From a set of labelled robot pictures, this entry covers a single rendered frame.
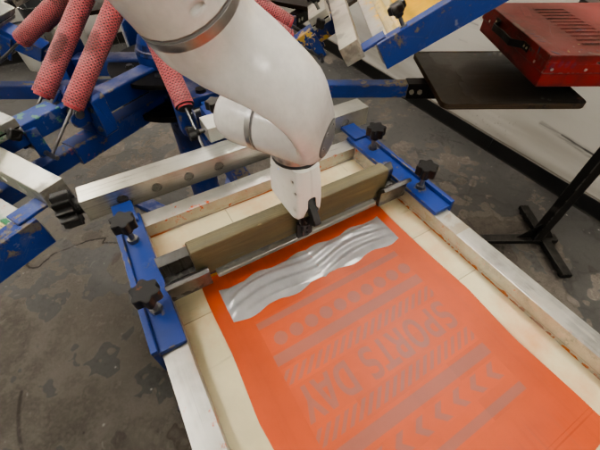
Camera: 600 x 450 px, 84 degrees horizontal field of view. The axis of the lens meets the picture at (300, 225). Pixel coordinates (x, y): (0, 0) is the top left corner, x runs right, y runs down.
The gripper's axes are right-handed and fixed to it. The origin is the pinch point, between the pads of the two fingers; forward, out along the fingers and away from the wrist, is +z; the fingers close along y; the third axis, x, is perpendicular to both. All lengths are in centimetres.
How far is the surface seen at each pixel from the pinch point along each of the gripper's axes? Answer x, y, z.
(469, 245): 25.4, 20.1, 2.4
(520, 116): 200, -58, 70
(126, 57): -13, -90, 0
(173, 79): -7, -49, -8
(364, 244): 10.5, 8.6, 5.2
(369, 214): 16.7, 2.3, 5.9
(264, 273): -9.5, 4.5, 5.5
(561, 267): 144, 22, 98
